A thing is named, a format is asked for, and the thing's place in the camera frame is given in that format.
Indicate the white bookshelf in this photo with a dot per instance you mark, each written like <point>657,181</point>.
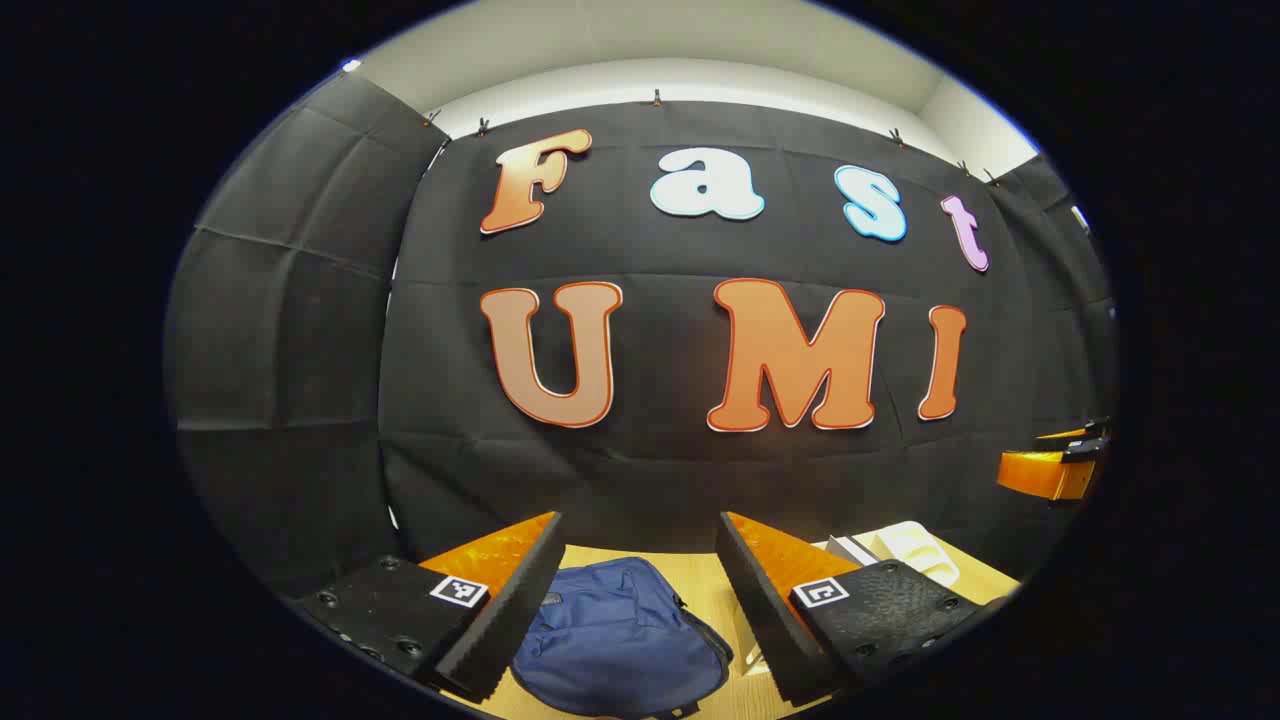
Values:
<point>915,548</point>

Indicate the black backdrop cloth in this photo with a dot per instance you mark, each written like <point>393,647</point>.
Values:
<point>650,480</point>

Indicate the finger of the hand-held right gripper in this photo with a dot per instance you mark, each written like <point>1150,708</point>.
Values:
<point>1035,472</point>
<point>1085,448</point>

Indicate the blue schoolbag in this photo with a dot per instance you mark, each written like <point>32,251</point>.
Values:
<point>620,640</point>

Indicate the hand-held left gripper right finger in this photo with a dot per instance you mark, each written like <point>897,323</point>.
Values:
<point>760,620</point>

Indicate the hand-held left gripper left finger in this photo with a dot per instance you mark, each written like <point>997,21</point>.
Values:
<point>510,620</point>

